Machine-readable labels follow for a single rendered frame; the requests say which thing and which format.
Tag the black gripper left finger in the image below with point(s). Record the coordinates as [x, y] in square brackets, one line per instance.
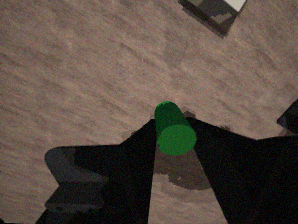
[130, 163]

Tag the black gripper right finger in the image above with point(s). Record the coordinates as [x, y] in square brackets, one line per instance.
[241, 170]

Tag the green cylinder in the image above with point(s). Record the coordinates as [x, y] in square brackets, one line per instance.
[175, 136]

